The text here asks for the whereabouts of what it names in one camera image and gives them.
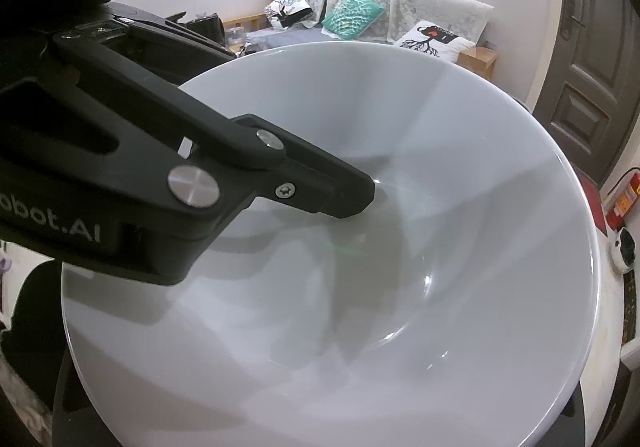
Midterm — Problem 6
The white bowl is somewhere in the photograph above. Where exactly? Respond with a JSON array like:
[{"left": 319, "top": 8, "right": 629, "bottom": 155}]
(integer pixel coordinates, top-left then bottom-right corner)
[{"left": 61, "top": 40, "right": 601, "bottom": 447}]

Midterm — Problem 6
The white cushion with tree print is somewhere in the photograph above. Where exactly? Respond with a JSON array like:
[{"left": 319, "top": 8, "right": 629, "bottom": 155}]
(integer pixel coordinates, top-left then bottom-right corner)
[{"left": 394, "top": 20, "right": 474, "bottom": 63}]

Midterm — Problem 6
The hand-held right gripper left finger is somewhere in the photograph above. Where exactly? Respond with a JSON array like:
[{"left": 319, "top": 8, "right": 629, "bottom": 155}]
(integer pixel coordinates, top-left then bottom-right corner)
[{"left": 52, "top": 356, "right": 109, "bottom": 447}]

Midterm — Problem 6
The dark brown door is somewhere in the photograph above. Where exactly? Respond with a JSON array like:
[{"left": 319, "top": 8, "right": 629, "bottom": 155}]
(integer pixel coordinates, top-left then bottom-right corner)
[{"left": 531, "top": 0, "right": 640, "bottom": 183}]

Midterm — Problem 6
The red fire extinguisher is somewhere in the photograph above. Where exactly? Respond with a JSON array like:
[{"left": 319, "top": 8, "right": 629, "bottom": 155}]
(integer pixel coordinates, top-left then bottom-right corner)
[{"left": 604, "top": 169, "right": 640, "bottom": 231}]

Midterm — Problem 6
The wooden sofa with lace cover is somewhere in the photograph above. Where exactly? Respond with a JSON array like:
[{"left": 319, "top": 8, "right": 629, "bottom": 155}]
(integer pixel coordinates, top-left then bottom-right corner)
[{"left": 222, "top": 0, "right": 499, "bottom": 78}]

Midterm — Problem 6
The black and white cushion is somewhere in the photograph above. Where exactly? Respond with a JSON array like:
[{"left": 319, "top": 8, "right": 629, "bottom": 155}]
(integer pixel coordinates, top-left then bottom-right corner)
[{"left": 264, "top": 0, "right": 314, "bottom": 28}]

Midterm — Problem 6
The black electric kettle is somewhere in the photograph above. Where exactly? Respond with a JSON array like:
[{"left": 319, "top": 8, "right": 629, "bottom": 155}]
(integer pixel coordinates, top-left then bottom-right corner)
[{"left": 186, "top": 14, "right": 225, "bottom": 48}]

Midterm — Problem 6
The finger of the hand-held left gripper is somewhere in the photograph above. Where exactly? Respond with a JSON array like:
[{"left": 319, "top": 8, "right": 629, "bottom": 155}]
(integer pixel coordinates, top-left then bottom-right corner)
[
  {"left": 52, "top": 33, "right": 376, "bottom": 286},
  {"left": 107, "top": 2, "right": 236, "bottom": 87}
]

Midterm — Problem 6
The clear glass jar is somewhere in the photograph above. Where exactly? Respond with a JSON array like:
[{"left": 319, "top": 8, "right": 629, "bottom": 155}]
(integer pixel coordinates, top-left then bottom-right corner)
[{"left": 224, "top": 26, "right": 246, "bottom": 53}]

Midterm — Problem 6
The black door handle lock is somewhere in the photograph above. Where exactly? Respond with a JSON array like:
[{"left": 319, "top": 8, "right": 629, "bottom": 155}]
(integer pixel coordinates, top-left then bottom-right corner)
[{"left": 559, "top": 0, "right": 586, "bottom": 41}]

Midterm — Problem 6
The green leaf pattern cushion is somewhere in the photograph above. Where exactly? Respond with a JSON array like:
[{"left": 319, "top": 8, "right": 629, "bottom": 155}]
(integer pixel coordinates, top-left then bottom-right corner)
[{"left": 321, "top": 0, "right": 386, "bottom": 41}]

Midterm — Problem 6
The red door mat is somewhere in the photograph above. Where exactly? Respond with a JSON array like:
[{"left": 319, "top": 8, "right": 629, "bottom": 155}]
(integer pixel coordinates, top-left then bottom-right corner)
[{"left": 581, "top": 176, "right": 609, "bottom": 236}]

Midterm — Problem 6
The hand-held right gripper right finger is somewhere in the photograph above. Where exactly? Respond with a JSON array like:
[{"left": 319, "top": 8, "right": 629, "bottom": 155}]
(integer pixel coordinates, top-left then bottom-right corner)
[{"left": 529, "top": 378, "right": 586, "bottom": 447}]

